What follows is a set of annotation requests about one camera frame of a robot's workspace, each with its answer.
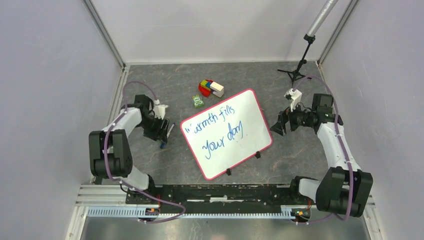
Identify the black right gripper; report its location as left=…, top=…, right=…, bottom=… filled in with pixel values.
left=269, top=98, right=316, bottom=136

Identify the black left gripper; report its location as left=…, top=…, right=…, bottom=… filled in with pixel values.
left=137, top=114, right=170, bottom=144

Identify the white board with pink rim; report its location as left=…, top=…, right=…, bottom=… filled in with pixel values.
left=180, top=88, right=273, bottom=180

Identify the blue white marker pen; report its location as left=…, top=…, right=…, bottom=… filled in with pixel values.
left=166, top=123, right=176, bottom=137

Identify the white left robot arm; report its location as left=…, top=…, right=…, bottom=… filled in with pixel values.
left=88, top=94, right=170, bottom=204

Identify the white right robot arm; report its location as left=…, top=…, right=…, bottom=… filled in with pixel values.
left=270, top=88, right=373, bottom=218

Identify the green frog toy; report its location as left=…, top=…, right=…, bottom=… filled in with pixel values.
left=192, top=95, right=205, bottom=108

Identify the colourful toy block stack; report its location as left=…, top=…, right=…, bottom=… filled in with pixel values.
left=198, top=79, right=225, bottom=98

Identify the black tripod stand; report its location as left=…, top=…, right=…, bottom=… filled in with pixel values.
left=277, top=0, right=338, bottom=86

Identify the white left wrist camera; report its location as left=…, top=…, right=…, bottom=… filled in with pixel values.
left=152, top=99, right=169, bottom=120

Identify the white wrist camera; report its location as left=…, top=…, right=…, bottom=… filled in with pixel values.
left=284, top=88, right=303, bottom=112
left=152, top=99, right=169, bottom=120

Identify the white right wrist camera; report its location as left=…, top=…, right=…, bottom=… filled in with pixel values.
left=284, top=88, right=303, bottom=112

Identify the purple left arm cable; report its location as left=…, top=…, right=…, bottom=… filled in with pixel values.
left=103, top=80, right=187, bottom=225

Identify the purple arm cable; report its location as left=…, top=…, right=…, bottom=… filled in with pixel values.
left=291, top=75, right=355, bottom=225
left=103, top=80, right=187, bottom=225

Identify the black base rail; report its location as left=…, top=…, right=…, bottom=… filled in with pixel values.
left=125, top=184, right=315, bottom=215

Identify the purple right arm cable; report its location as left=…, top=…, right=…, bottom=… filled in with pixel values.
left=291, top=75, right=355, bottom=225

